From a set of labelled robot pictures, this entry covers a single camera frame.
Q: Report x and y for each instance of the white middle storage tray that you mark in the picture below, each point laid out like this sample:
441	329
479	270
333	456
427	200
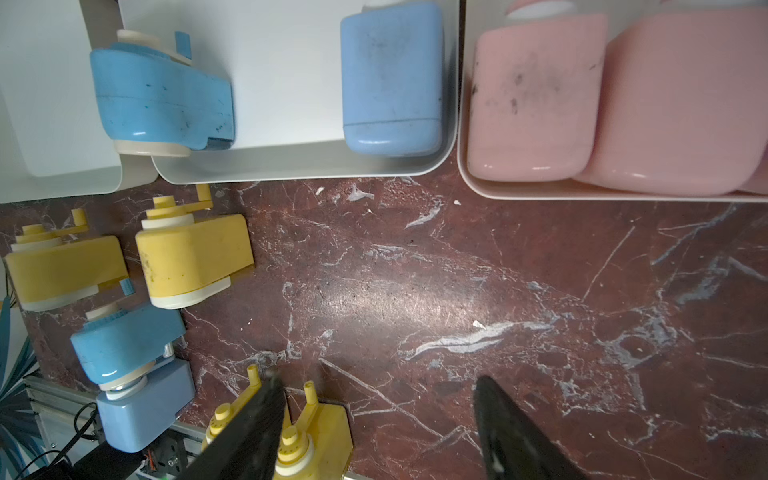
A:
283	59

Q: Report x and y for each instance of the white storage tray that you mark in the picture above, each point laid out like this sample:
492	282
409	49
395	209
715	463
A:
482	16
53	144
283	59

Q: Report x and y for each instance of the yellow pencil sharpener upper middle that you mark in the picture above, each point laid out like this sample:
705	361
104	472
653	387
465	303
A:
185	260

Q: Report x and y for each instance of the yellow pencil sharpener lower right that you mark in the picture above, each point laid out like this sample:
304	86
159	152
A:
318	445

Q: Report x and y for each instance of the blue pencil sharpener bottom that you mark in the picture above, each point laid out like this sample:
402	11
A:
134	419

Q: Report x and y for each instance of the yellow pencil sharpener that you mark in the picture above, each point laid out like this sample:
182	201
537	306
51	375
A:
318	445
185	260
231	414
49	272

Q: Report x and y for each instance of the pink pencil sharpener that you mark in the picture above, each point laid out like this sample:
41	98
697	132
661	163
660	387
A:
536	85
683	109

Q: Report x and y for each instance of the blue pencil sharpener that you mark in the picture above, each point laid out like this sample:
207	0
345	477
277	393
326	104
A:
392	75
122	342
153	102
134	419

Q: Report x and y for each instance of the white left storage tray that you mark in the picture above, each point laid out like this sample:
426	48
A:
53	144

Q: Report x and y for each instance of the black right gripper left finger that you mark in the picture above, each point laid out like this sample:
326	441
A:
209	466

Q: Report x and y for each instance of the white right storage tray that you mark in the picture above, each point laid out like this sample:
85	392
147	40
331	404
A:
482	16

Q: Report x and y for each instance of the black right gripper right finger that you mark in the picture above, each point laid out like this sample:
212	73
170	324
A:
513	447

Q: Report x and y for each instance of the yellow pencil sharpener far left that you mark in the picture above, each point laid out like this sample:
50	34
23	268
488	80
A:
49	272

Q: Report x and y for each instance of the yellow pencil sharpener lower left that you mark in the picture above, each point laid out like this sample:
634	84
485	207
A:
231	414

